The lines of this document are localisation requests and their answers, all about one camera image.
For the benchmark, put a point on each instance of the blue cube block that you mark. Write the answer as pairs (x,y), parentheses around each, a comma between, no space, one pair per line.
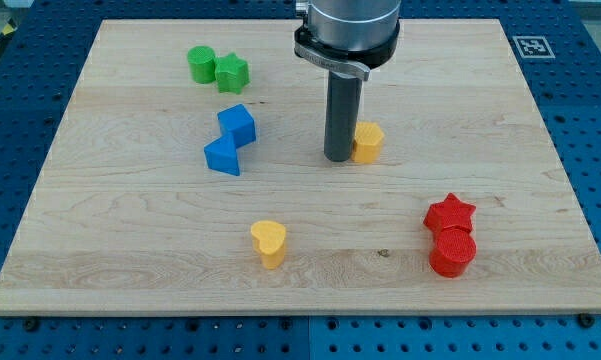
(238,122)

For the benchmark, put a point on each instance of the yellow pentagon block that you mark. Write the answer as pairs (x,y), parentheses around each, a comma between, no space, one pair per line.
(368,142)

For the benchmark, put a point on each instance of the wooden board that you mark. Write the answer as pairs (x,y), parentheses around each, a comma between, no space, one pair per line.
(126,219)

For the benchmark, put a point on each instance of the green star block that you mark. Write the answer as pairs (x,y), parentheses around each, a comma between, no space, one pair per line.
(231,73)

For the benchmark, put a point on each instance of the white fiducial marker tag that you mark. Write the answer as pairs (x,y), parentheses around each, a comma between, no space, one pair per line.
(533,47)

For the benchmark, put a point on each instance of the green cylinder block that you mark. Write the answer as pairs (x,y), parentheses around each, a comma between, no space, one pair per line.
(201,61)

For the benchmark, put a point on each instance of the red cylinder block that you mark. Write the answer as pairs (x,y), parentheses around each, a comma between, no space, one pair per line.
(454,249)

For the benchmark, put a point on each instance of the red star block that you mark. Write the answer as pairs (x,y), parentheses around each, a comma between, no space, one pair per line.
(451,213)

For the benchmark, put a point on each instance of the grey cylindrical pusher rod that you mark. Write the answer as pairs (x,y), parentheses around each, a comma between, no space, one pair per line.
(342,105)

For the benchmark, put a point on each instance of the yellow heart block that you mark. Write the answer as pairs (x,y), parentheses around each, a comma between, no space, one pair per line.
(269,241)

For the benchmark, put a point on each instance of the blue triangle block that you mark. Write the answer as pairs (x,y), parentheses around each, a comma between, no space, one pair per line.
(221,155)

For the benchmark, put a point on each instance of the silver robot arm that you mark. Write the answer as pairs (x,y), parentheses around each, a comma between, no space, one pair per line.
(348,37)

